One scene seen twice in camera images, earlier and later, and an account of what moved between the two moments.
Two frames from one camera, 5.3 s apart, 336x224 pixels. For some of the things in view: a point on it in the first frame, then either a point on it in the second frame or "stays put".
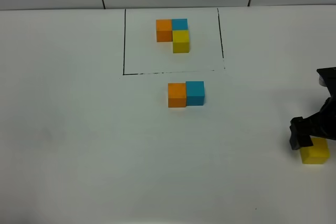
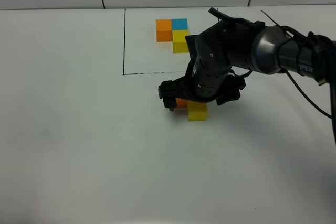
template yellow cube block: [180, 41] stays put
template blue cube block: [181, 24] stays put
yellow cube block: [316, 154] → [196, 110]
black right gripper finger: [298, 141] → [170, 103]
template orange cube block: [164, 30] stays put
